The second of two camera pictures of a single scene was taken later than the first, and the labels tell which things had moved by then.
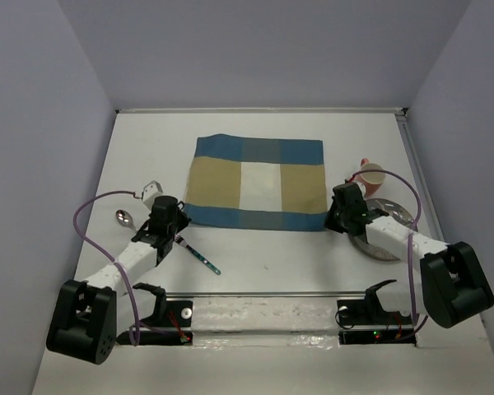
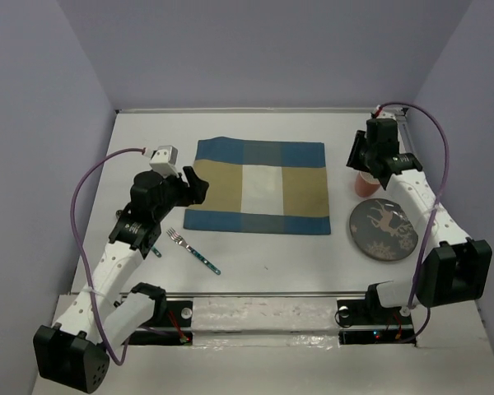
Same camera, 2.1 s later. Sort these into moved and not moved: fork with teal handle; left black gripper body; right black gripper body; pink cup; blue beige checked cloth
Moved: left black gripper body; right black gripper body
Not moved: blue beige checked cloth; fork with teal handle; pink cup
